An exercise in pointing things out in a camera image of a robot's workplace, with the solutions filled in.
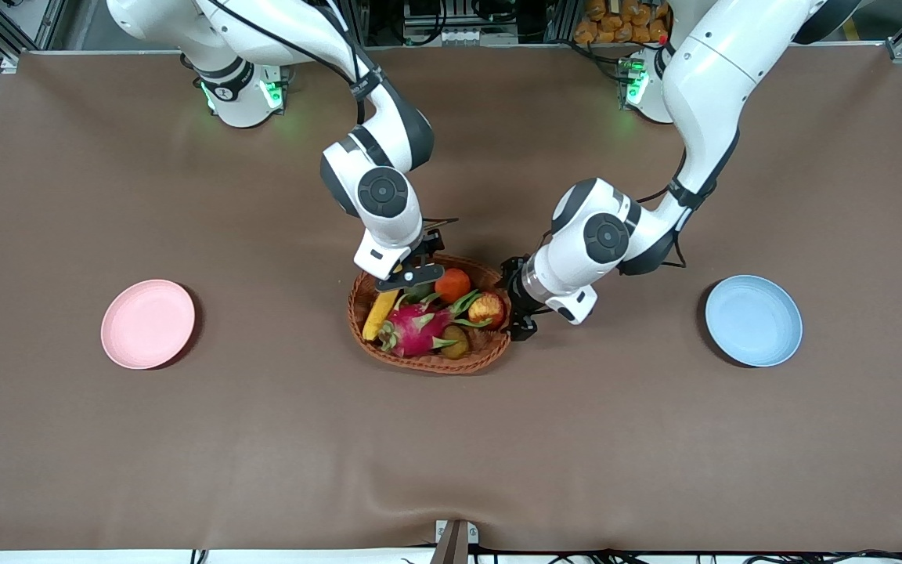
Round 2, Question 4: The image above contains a grey electronics box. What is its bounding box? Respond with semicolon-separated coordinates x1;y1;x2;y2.
402;0;520;46

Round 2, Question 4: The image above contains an orange fruit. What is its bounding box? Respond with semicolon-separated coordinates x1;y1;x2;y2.
434;268;472;305

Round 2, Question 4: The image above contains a light blue plate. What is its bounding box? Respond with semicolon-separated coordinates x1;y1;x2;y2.
705;274;803;367

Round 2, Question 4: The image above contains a red yellow apple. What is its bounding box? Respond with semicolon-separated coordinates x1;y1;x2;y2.
468;293;507;331

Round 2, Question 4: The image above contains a brown kiwi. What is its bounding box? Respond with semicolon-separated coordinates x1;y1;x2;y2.
439;324;471;360

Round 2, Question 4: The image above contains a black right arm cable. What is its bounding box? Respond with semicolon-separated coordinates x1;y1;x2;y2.
207;0;370;103

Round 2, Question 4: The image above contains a brown table cloth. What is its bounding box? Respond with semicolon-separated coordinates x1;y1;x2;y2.
0;43;902;553

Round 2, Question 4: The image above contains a pink dragon fruit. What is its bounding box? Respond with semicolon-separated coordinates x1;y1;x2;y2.
377;290;493;360

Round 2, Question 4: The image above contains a pink plate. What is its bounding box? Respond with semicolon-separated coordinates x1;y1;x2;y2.
100;279;197;371

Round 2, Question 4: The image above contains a metal bracket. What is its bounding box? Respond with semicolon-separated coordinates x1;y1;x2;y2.
429;519;480;564

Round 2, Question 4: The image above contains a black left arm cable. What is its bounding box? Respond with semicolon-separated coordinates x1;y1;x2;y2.
639;147;693;271

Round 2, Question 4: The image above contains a brown wicker basket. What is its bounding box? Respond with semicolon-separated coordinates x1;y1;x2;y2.
347;252;516;374

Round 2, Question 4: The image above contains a bag of orange buns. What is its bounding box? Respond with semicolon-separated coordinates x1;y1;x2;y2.
574;0;671;45

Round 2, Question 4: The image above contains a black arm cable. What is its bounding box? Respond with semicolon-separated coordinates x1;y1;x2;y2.
639;147;693;271
207;0;370;103

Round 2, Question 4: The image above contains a yellow banana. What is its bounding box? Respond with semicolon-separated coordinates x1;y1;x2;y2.
362;288;401;342

